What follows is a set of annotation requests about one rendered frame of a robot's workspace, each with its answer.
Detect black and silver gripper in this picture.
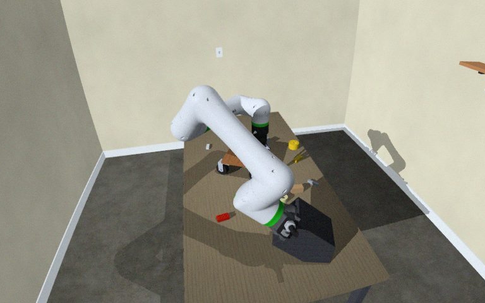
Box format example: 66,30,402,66
253,134,270,150

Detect grey rectangular bar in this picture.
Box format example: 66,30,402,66
308,179,319,187

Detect wooden dolly with black caster wheels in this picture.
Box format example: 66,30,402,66
217,149,245,174

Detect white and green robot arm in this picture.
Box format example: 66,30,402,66
171,85,301,241

